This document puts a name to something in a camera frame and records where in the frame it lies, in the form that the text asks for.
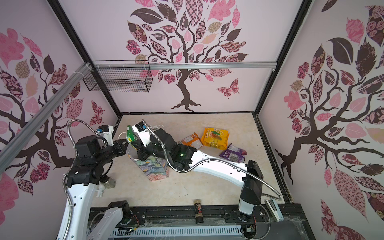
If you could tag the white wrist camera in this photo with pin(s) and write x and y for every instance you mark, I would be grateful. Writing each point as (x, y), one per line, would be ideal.
(143, 133)
(106, 132)

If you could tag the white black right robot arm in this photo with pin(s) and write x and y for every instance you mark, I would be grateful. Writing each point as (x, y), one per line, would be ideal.
(185, 159)

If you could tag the yellow orange snack bag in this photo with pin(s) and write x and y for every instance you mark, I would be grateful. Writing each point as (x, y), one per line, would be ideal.
(215, 138)

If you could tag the aluminium rail left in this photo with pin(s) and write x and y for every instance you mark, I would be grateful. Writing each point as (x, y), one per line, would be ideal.
(11, 150)

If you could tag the purple snack bag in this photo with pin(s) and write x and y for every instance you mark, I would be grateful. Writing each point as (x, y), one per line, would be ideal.
(234, 154)

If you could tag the aluminium rail back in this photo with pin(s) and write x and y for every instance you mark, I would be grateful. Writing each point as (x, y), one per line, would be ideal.
(187, 66)

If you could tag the floral paper bag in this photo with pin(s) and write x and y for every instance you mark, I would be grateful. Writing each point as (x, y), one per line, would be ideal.
(153, 167)

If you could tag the orange snack bag with label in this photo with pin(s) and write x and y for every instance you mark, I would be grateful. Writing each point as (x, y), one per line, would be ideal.
(193, 141)

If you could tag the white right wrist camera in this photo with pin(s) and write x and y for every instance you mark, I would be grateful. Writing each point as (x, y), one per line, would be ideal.
(143, 133)

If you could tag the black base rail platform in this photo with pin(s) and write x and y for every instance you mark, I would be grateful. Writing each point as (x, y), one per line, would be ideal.
(294, 226)

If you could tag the aluminium rail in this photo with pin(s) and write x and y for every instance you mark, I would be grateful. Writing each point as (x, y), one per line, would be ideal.
(187, 66)
(11, 150)

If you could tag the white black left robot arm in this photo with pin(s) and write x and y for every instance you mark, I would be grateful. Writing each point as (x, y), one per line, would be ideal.
(80, 185)

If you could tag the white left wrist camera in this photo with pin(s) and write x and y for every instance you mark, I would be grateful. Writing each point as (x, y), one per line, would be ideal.
(106, 132)

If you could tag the green white snack bag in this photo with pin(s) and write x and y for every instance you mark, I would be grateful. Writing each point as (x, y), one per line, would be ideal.
(130, 134)

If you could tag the small brown black bottle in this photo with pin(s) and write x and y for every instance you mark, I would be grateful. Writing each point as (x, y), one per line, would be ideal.
(198, 211)

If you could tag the white slotted cable duct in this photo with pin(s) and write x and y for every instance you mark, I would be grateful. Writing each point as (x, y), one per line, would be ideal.
(164, 232)

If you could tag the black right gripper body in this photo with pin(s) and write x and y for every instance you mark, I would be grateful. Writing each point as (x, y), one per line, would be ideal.
(153, 150)

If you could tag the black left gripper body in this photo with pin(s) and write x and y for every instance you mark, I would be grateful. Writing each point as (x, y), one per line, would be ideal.
(115, 151)

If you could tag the black wire basket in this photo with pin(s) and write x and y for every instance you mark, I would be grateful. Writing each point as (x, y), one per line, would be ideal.
(113, 76)

